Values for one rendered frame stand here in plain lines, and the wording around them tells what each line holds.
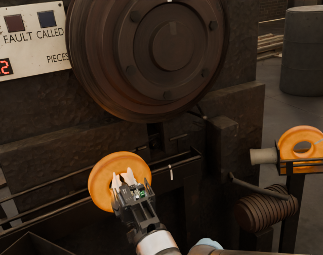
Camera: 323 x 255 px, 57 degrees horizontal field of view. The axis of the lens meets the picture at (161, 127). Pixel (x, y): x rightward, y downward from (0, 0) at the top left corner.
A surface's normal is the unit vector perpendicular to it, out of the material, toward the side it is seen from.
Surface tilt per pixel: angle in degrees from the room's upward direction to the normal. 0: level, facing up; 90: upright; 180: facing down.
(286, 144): 90
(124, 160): 88
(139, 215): 15
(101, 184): 88
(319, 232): 0
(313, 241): 0
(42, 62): 90
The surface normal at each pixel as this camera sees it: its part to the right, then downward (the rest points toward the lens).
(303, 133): -0.16, 0.44
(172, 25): 0.42, 0.36
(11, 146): -0.09, -0.90
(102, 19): -0.57, 0.01
